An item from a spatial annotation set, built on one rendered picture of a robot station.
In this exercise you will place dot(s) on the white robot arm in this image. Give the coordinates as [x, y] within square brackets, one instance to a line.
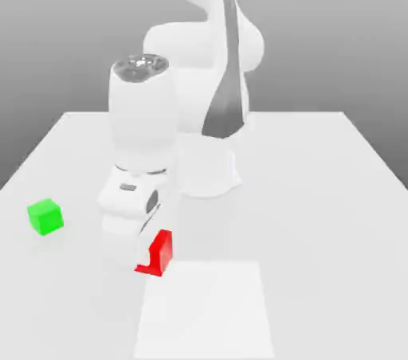
[142, 118]

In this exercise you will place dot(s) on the small red cube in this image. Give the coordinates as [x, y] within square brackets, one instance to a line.
[162, 251]

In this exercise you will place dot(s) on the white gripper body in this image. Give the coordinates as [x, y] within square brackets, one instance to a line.
[121, 239]

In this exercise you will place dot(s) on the small green cube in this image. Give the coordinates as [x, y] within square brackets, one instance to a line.
[44, 216]

